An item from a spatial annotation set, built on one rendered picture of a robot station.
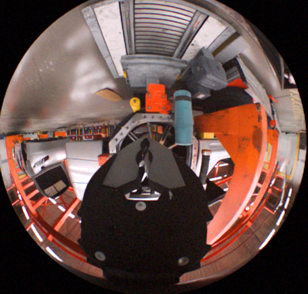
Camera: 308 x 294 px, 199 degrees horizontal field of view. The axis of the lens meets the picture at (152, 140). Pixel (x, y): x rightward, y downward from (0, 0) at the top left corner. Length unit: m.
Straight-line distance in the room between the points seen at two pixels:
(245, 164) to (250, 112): 0.26
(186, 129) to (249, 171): 0.42
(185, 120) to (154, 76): 0.48
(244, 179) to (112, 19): 1.08
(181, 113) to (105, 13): 0.69
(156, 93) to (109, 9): 0.60
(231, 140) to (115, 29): 0.96
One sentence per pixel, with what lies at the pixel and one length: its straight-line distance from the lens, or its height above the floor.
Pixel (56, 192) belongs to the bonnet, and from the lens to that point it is 3.52.
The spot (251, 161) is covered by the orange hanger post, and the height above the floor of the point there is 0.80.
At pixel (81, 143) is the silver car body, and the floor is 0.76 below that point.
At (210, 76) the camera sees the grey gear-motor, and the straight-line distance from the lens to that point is 0.51.
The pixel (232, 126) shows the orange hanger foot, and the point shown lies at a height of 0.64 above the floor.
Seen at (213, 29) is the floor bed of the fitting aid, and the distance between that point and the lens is 0.71.
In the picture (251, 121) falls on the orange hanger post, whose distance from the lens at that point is 0.54.
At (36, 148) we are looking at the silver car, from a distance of 2.57.
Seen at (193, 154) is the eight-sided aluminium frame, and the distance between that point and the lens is 0.59.
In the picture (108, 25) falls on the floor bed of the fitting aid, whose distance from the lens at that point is 0.67.
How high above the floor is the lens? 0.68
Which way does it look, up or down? 6 degrees up
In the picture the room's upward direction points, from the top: 180 degrees clockwise
